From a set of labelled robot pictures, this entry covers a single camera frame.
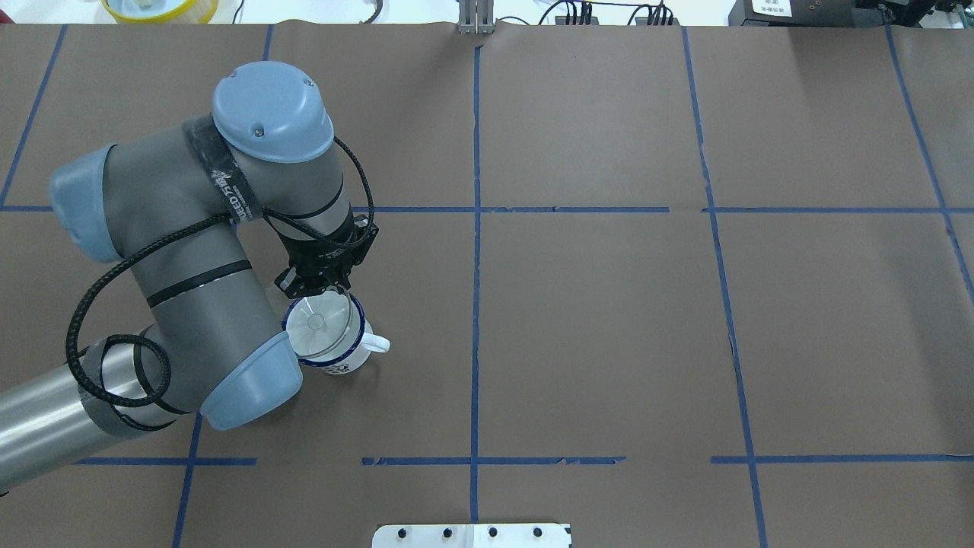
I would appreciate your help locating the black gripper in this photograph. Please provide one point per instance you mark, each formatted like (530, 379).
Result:
(310, 256)

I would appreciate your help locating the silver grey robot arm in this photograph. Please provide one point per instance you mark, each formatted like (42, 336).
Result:
(232, 240)

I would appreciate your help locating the white enamel cup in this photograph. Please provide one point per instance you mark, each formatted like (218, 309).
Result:
(367, 344)

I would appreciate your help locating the yellow tape roll with dish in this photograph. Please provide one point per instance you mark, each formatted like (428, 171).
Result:
(161, 12)

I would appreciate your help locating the black box device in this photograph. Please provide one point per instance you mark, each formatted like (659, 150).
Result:
(837, 14)

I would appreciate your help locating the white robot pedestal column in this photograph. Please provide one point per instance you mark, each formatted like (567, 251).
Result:
(474, 535)

